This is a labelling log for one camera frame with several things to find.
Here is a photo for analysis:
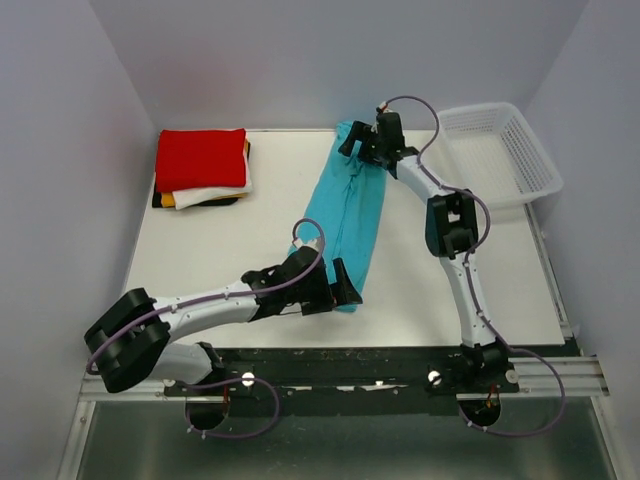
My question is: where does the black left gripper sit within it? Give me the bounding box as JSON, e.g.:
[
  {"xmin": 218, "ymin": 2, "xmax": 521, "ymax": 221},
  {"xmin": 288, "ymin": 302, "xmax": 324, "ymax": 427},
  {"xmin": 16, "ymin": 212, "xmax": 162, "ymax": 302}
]
[{"xmin": 287, "ymin": 259, "xmax": 359, "ymax": 316}]

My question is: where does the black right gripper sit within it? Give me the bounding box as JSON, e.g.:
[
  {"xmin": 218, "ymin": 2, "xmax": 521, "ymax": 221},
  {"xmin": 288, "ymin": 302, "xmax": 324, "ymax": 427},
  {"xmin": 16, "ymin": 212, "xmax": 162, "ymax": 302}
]
[{"xmin": 336, "ymin": 122, "xmax": 384, "ymax": 168}]

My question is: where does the teal t shirt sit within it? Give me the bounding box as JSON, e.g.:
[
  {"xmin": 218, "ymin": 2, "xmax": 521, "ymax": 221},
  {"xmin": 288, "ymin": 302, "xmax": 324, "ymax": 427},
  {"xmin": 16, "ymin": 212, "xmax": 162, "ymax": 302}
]
[{"xmin": 304, "ymin": 121, "xmax": 387, "ymax": 293}]

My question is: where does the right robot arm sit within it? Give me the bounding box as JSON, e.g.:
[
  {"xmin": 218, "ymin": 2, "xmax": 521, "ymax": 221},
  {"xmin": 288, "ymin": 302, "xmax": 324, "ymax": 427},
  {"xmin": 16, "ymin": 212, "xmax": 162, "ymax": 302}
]
[{"xmin": 339, "ymin": 110, "xmax": 509, "ymax": 392}]

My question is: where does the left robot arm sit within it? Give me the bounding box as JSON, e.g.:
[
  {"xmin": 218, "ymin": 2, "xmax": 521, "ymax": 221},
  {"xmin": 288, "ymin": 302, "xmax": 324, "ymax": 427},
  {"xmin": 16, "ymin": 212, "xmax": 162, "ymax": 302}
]
[{"xmin": 84, "ymin": 246, "xmax": 362, "ymax": 395}]

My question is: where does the white plastic mesh basket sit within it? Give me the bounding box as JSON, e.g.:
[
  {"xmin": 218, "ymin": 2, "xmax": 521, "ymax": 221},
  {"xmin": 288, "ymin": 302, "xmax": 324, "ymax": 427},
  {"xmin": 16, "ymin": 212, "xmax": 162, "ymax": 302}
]
[{"xmin": 439, "ymin": 102, "xmax": 564, "ymax": 209}]

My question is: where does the white folded t shirt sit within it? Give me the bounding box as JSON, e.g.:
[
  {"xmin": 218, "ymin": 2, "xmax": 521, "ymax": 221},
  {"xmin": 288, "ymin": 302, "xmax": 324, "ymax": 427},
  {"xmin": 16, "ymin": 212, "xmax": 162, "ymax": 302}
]
[{"xmin": 172, "ymin": 144, "xmax": 253, "ymax": 210}]

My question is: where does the red folded t shirt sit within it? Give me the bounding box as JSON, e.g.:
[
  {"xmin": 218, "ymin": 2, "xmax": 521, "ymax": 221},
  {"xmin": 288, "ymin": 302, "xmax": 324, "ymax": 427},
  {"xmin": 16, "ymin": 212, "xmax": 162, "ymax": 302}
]
[{"xmin": 155, "ymin": 129, "xmax": 247, "ymax": 193}]

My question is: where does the yellow folded t shirt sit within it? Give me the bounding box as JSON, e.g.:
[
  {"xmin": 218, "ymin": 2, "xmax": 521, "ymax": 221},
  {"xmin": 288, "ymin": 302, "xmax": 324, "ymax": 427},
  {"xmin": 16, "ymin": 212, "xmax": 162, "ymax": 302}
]
[{"xmin": 151, "ymin": 140, "xmax": 253, "ymax": 210}]

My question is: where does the black folded t shirt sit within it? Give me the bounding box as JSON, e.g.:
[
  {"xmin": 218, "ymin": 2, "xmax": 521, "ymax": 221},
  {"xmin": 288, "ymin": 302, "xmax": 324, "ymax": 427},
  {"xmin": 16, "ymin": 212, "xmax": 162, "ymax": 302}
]
[{"xmin": 151, "ymin": 191, "xmax": 242, "ymax": 210}]

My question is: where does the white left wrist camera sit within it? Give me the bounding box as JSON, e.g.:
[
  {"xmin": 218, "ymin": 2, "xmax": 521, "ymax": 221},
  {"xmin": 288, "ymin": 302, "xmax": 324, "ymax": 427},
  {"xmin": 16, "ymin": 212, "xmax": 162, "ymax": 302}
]
[{"xmin": 292, "ymin": 237, "xmax": 323, "ymax": 251}]

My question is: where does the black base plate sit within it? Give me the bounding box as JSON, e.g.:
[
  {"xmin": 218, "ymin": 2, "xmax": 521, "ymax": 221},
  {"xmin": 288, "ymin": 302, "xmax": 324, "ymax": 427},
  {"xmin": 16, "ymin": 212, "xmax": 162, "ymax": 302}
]
[{"xmin": 164, "ymin": 347, "xmax": 519, "ymax": 418}]

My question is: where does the aluminium mounting rail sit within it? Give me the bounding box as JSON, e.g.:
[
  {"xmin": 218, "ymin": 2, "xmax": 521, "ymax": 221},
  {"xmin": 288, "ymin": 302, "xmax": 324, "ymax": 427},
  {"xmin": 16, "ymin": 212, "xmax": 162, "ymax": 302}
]
[{"xmin": 79, "ymin": 357, "xmax": 610, "ymax": 403}]

